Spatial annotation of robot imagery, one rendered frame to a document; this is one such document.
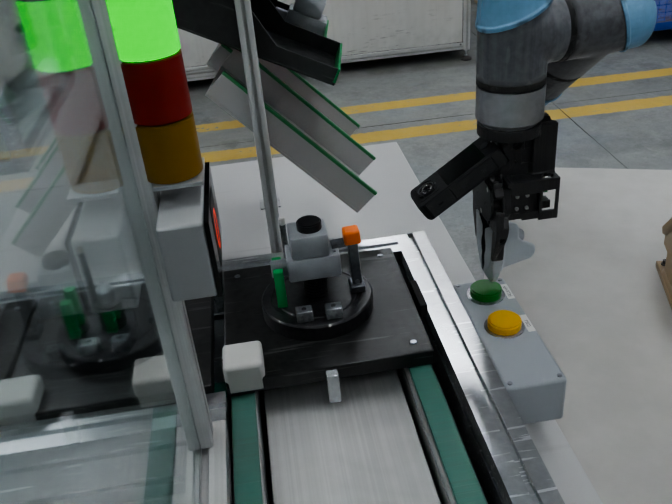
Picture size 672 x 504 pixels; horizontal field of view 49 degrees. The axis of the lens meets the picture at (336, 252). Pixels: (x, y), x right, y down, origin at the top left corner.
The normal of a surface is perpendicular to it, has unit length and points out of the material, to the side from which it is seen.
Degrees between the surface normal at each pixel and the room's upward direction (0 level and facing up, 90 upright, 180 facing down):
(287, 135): 90
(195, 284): 90
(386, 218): 0
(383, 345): 0
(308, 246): 90
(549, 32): 79
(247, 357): 0
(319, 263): 90
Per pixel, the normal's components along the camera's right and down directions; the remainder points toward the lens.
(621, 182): -0.08, -0.85
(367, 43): 0.12, 0.50
